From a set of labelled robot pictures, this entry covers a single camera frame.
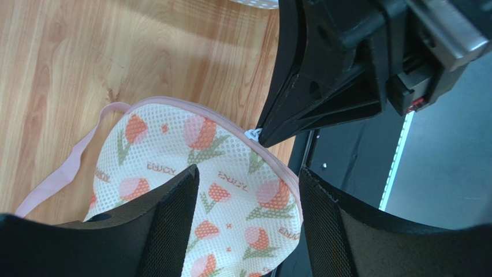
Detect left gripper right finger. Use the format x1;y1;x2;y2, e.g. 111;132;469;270
299;167;491;276

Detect aluminium rail frame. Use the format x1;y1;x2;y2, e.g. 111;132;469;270
379;112;415;211

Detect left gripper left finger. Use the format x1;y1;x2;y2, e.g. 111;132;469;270
1;165;199;276

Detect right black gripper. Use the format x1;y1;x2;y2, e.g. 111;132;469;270
259;1;491;147

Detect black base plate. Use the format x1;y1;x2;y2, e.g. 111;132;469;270
288;107;405;208

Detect floral mesh laundry bag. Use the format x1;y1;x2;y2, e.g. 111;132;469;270
14;96;303;276

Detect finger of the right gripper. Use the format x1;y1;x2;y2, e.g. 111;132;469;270
257;1;306;129

